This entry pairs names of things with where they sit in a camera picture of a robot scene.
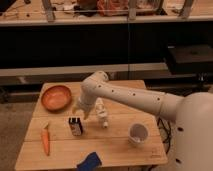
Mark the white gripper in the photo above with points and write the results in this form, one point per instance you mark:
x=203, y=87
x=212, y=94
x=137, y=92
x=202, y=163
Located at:
x=86, y=108

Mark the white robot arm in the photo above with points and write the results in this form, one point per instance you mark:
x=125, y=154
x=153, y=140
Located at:
x=192, y=114

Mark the white plastic bottle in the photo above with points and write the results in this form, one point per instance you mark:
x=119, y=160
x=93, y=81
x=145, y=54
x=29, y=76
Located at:
x=101, y=113

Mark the orange wooden bowl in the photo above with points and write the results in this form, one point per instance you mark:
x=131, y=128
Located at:
x=56, y=98

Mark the orange carrot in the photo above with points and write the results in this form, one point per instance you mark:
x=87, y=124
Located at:
x=45, y=139

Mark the blue cloth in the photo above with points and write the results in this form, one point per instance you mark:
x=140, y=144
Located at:
x=91, y=162

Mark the white paper cup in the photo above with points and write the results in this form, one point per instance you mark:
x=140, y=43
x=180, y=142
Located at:
x=138, y=133

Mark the red object on shelf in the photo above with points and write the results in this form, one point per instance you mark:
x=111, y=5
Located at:
x=112, y=7

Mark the black box on shelf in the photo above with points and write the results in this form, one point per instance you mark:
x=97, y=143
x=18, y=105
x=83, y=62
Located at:
x=190, y=59

